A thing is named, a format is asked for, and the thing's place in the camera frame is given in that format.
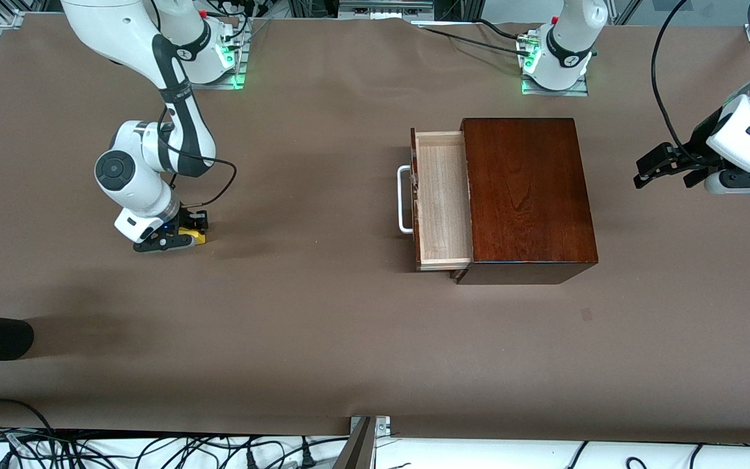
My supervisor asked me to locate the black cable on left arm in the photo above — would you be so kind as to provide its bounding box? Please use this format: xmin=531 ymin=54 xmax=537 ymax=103
xmin=650 ymin=0 xmax=702 ymax=161

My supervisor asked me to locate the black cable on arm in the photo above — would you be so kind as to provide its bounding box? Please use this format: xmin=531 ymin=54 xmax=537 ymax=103
xmin=157 ymin=107 xmax=239 ymax=210
xmin=650 ymin=0 xmax=702 ymax=161

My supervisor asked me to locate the long looping black cable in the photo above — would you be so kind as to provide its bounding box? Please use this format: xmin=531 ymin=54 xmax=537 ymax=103
xmin=0 ymin=398 xmax=58 ymax=435

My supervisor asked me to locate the aluminium profile bar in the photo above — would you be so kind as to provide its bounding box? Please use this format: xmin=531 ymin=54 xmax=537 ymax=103
xmin=331 ymin=418 xmax=376 ymax=469

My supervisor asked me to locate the black power cable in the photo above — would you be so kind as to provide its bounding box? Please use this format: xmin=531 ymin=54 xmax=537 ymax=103
xmin=419 ymin=25 xmax=532 ymax=57
xmin=473 ymin=18 xmax=529 ymax=42

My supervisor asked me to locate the metal base plate right arm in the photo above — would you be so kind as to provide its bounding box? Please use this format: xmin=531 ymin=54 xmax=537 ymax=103
xmin=176 ymin=18 xmax=251 ymax=91

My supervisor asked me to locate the small metal corner bracket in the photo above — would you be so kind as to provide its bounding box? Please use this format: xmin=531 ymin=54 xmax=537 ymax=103
xmin=350 ymin=415 xmax=391 ymax=436

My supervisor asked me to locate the dark red wooden cabinet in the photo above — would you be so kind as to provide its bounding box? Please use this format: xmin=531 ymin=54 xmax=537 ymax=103
xmin=456 ymin=118 xmax=598 ymax=285

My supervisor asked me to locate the light wood drawer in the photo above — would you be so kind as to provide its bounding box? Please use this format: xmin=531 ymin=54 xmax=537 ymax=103
xmin=397 ymin=128 xmax=475 ymax=273

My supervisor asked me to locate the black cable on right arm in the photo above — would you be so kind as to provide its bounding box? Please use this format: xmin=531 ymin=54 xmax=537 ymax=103
xmin=157 ymin=107 xmax=239 ymax=210

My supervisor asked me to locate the metal equipment rail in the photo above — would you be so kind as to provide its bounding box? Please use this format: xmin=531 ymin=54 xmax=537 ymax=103
xmin=338 ymin=0 xmax=436 ymax=19

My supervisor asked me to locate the metal base plate left arm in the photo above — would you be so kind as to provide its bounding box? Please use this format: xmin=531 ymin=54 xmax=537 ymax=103
xmin=520 ymin=29 xmax=590 ymax=98

